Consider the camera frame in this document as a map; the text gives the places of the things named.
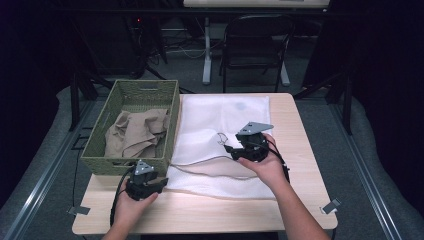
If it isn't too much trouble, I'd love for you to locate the tangle of floor cables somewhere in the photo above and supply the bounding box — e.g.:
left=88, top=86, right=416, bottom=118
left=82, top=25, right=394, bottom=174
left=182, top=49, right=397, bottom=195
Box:
left=146, top=19, right=225, bottom=68

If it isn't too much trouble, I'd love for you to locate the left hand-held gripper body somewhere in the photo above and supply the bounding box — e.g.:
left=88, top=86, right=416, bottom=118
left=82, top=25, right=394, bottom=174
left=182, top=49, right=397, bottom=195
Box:
left=125, top=159, right=161, bottom=202

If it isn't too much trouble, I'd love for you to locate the metal floor rail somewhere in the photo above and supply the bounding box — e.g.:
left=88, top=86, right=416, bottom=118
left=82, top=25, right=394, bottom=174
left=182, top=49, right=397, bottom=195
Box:
left=327, top=99, right=404, bottom=240
left=2, top=99, right=98, bottom=240

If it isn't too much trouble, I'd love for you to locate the black folding chair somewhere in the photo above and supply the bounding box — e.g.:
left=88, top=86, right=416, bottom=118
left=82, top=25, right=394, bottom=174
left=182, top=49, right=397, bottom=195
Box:
left=218, top=13, right=296, bottom=94

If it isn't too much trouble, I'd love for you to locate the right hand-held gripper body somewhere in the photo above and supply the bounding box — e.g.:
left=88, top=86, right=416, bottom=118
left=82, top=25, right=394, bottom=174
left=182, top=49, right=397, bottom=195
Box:
left=234, top=121, right=275, bottom=164

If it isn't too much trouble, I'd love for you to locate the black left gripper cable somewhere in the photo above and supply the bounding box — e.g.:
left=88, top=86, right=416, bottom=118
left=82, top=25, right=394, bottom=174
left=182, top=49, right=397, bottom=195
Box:
left=109, top=165, right=137, bottom=228

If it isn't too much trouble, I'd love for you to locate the white desk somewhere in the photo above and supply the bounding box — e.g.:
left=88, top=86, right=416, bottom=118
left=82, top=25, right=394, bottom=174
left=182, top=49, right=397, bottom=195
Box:
left=182, top=0, right=331, bottom=87

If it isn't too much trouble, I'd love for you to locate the person's left hand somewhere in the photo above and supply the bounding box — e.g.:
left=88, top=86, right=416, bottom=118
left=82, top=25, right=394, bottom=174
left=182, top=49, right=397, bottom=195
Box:
left=112, top=179, right=160, bottom=229

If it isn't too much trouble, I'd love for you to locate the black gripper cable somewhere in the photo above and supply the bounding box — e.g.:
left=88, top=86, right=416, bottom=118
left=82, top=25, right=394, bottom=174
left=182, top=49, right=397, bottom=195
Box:
left=109, top=165, right=137, bottom=228
left=265, top=137, right=291, bottom=184

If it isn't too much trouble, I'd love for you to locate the white mesh laundry bag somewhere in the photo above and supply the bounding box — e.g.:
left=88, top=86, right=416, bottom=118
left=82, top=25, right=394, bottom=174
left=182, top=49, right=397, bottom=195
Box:
left=164, top=95, right=278, bottom=201

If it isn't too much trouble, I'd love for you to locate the grey metal table clip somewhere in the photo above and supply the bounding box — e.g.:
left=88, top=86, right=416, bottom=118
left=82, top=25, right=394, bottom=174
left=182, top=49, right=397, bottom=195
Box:
left=319, top=197, right=342, bottom=215
left=67, top=205, right=91, bottom=216

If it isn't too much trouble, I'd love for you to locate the black metal stand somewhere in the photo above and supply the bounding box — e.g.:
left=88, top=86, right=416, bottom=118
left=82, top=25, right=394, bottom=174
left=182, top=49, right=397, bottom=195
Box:
left=67, top=69, right=115, bottom=132
left=292, top=65, right=355, bottom=136

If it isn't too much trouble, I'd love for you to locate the person's right hand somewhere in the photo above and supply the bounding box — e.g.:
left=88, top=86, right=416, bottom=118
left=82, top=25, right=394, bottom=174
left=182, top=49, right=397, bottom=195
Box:
left=237, top=132, right=290, bottom=191

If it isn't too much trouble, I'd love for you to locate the green woven basket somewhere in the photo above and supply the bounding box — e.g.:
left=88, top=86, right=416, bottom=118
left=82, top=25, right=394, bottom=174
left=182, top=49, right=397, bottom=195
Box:
left=80, top=78, right=181, bottom=177

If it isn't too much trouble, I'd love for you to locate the beige cloth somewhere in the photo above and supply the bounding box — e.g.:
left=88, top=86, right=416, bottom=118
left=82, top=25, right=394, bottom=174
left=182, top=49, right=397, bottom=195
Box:
left=104, top=107, right=171, bottom=159

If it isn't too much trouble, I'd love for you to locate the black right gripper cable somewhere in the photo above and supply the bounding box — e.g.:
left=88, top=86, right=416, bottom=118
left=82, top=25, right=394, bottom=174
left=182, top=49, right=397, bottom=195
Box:
left=265, top=137, right=291, bottom=184

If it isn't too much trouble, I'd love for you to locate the black tripod stand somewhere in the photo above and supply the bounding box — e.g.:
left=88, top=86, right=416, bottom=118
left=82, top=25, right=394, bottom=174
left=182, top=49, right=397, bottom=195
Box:
left=124, top=14, right=169, bottom=80

